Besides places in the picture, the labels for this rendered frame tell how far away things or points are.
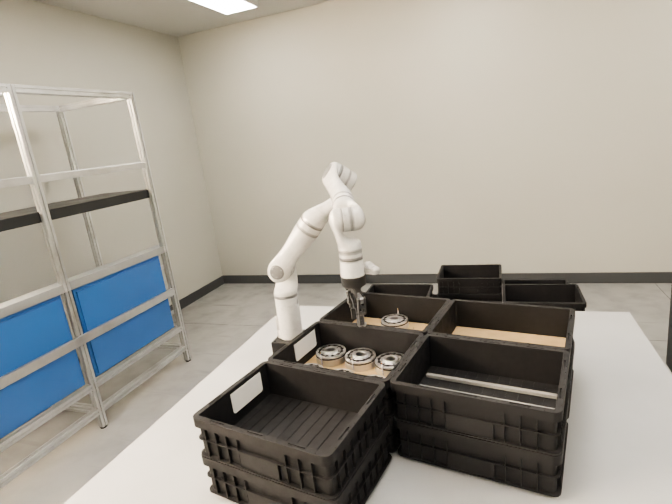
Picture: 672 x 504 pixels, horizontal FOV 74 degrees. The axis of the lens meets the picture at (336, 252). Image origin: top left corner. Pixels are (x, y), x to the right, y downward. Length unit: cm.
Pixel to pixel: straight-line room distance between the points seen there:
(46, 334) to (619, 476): 261
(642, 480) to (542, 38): 365
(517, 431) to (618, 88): 365
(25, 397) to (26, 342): 28
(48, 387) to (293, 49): 355
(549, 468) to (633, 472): 24
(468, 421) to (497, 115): 350
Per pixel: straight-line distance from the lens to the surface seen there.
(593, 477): 134
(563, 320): 165
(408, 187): 450
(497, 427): 118
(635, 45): 453
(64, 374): 301
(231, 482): 127
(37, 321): 287
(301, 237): 163
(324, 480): 104
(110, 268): 315
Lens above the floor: 155
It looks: 14 degrees down
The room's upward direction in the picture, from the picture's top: 7 degrees counter-clockwise
